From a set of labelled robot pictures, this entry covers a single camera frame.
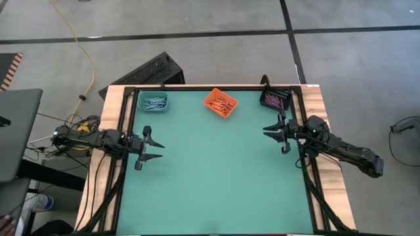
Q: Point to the light wooden table board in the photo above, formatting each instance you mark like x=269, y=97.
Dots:
x=315, y=101

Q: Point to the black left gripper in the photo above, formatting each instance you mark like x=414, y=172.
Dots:
x=141, y=147

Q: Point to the orange plastic basket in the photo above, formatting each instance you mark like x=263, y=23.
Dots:
x=210, y=98

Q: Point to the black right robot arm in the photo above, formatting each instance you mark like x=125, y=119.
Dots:
x=341, y=147

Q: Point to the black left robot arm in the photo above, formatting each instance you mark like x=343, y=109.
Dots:
x=95, y=139

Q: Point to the dark grey desk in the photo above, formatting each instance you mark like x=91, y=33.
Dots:
x=19, y=131

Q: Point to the white blue plastic bottle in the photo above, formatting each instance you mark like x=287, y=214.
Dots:
x=41, y=202

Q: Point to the person's hand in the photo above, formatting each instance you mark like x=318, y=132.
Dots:
x=6, y=226

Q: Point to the black floor tape strip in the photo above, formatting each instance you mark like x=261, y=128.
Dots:
x=294, y=49
x=164, y=36

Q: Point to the teal plastic bin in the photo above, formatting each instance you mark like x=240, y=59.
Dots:
x=141, y=105

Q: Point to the black metal table frame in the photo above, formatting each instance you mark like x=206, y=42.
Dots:
x=229, y=88

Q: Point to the grey metal stand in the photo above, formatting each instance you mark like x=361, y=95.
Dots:
x=407, y=124

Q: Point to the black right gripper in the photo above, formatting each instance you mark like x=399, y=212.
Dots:
x=288, y=131

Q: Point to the black mat orange-striped edge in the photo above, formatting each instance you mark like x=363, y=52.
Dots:
x=6, y=65

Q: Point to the black plastic basket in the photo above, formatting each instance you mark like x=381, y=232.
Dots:
x=285, y=93

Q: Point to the black perforated metal case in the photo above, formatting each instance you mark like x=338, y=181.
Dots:
x=147, y=73

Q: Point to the white power strip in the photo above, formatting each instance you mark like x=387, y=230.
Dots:
x=41, y=140

